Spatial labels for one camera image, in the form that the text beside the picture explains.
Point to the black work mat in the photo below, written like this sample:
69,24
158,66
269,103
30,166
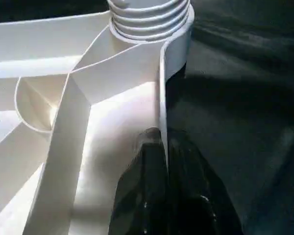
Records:
245,122

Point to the white plastic table top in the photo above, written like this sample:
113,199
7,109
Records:
98,107

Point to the white plastic table leg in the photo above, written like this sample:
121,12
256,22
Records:
149,17

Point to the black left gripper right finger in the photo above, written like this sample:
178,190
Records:
201,205

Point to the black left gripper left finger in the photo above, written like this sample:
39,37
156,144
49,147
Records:
142,196

